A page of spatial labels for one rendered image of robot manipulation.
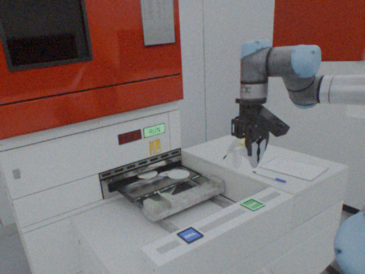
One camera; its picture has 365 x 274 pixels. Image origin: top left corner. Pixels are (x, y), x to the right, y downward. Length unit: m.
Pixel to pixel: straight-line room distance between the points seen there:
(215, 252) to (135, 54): 0.80
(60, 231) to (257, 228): 0.80
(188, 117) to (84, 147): 2.32
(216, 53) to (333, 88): 2.80
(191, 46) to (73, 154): 2.40
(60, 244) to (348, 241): 1.09
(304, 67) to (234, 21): 3.05
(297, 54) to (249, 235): 0.53
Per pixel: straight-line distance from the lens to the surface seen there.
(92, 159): 1.27
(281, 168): 1.29
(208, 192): 1.26
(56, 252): 1.40
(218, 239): 0.89
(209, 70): 3.57
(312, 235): 1.34
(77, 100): 1.15
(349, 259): 0.59
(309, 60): 0.81
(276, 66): 0.84
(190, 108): 3.44
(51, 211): 1.30
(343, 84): 0.90
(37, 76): 1.11
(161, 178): 1.36
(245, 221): 0.94
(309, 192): 1.19
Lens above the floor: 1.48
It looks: 22 degrees down
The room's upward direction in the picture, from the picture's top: 6 degrees counter-clockwise
